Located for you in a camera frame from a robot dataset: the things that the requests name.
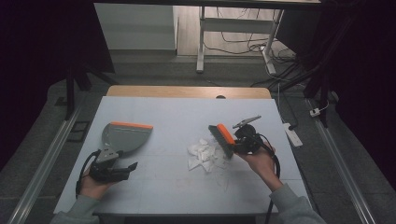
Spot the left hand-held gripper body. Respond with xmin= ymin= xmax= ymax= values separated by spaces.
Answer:
xmin=88 ymin=147 xmax=129 ymax=184

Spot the right hand-held gripper black cable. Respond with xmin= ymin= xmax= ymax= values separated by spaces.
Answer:
xmin=257 ymin=133 xmax=282 ymax=224

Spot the white metal desk frame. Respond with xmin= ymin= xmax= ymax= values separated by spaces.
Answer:
xmin=195 ymin=6 xmax=285 ymax=76

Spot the grey dustpan with orange edge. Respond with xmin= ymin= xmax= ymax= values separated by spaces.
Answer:
xmin=102 ymin=120 xmax=154 ymax=156

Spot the pile of white tissue scraps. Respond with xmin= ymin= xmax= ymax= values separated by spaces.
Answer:
xmin=186 ymin=138 xmax=232 ymax=174

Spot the dark curtain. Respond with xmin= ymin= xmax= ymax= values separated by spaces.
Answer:
xmin=276 ymin=0 xmax=396 ymax=188
xmin=0 ymin=0 xmax=116 ymax=171

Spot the person's left hand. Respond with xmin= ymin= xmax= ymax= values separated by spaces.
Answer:
xmin=78 ymin=166 xmax=117 ymax=201

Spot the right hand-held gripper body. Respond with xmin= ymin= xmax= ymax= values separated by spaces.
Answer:
xmin=232 ymin=115 xmax=271 ymax=156

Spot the black brush with orange back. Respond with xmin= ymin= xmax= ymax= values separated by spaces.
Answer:
xmin=207 ymin=123 xmax=236 ymax=159

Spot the bundle of black floor cables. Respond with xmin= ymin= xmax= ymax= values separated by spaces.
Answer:
xmin=204 ymin=7 xmax=302 ymax=89

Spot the left hand-held gripper black cable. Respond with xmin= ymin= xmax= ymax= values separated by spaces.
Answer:
xmin=75 ymin=149 xmax=103 ymax=199

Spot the black stand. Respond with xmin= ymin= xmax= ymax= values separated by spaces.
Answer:
xmin=270 ymin=12 xmax=359 ymax=129
xmin=64 ymin=60 xmax=120 ymax=121

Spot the white power strip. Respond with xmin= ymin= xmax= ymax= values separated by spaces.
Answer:
xmin=282 ymin=122 xmax=304 ymax=148

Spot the person's right hand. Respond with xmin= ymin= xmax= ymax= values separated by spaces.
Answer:
xmin=242 ymin=142 xmax=284 ymax=192

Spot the black floor bracket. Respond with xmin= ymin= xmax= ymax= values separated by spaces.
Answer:
xmin=66 ymin=119 xmax=92 ymax=144

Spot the hand-held gripper black cable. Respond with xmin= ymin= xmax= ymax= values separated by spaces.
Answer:
xmin=257 ymin=133 xmax=282 ymax=224
xmin=75 ymin=149 xmax=103 ymax=199

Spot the aluminium floor rail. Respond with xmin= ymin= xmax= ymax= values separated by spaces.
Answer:
xmin=305 ymin=98 xmax=376 ymax=224
xmin=7 ymin=102 xmax=86 ymax=224

